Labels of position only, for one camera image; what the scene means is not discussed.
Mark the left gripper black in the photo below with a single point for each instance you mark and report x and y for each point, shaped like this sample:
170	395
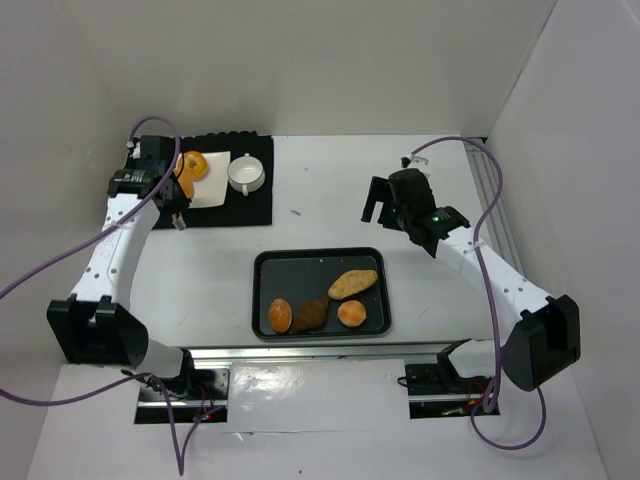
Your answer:
175	198

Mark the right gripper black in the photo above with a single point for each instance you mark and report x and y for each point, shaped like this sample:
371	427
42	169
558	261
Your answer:
382	201

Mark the orange donut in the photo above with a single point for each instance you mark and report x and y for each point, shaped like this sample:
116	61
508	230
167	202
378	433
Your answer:
194	165
186	183

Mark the metal tongs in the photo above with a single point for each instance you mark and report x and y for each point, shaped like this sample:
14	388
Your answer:
178	221

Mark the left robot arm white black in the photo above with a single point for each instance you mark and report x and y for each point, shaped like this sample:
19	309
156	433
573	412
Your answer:
94	325

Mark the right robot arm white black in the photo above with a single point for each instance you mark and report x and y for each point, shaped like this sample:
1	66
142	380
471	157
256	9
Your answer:
542	332

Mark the oblong tan bread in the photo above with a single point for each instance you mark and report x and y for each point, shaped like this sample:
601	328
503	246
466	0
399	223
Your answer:
351	283

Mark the white square plate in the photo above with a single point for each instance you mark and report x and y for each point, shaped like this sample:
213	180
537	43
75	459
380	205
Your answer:
211	190

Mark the black placemat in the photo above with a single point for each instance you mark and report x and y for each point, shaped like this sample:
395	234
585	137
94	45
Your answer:
237	210

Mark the black baking tray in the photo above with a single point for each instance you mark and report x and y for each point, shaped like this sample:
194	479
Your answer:
299	276

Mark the round golden bun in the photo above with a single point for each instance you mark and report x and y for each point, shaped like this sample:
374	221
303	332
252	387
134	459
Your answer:
352	313

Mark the brown chocolate croissant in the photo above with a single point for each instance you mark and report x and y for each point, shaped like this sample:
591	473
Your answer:
311	316

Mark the sesame bun orange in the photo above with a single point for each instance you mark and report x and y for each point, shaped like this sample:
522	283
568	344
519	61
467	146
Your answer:
280	316

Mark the white cup with handle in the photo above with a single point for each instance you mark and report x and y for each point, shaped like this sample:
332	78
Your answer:
246	175

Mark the aluminium rail front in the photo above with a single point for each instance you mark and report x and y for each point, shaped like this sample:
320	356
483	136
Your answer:
408	351

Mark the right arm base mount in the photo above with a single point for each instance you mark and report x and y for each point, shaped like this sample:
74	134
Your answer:
436	390

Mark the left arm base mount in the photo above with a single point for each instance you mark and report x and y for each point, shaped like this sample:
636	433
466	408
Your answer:
196	394

